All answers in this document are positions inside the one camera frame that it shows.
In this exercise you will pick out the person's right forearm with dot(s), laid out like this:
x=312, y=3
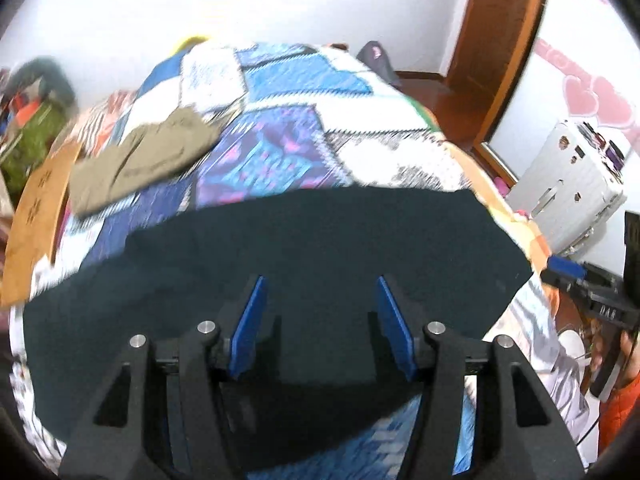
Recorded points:
x=622, y=420

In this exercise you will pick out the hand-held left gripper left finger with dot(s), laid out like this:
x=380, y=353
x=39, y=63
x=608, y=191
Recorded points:
x=248, y=325

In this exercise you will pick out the white heart-print sliding door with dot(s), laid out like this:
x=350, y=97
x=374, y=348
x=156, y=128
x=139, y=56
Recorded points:
x=575, y=60

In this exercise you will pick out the orange striped blanket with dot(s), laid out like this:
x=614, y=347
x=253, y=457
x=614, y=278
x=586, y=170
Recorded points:
x=107, y=110

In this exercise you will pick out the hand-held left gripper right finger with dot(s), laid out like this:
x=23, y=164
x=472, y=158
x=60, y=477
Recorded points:
x=395, y=330

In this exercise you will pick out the grey bag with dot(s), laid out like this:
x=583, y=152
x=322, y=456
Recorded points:
x=377, y=62

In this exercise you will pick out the green storage bag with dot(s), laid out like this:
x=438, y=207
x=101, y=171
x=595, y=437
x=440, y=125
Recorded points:
x=35, y=135

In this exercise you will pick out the person's right hand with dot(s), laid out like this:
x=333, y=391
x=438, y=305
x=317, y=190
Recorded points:
x=631, y=347

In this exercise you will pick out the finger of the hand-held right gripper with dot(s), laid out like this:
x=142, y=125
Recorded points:
x=565, y=265

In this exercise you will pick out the olive green pants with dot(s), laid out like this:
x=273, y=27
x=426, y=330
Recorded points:
x=145, y=155

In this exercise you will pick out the orange green bed sheet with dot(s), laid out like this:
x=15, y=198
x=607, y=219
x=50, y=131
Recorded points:
x=505, y=195

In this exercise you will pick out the wooden lap board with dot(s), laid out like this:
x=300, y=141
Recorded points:
x=40, y=210

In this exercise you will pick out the black pants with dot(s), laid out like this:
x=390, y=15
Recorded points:
x=325, y=240

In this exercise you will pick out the brown wooden door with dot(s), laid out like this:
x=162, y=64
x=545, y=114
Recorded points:
x=495, y=35

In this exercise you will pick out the yellow foam arch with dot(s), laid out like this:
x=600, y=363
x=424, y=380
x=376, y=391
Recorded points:
x=192, y=41

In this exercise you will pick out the white suitcase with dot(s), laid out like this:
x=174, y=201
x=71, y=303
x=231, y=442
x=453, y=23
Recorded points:
x=565, y=185

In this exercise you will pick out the blue patchwork blanket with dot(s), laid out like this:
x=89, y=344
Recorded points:
x=280, y=130

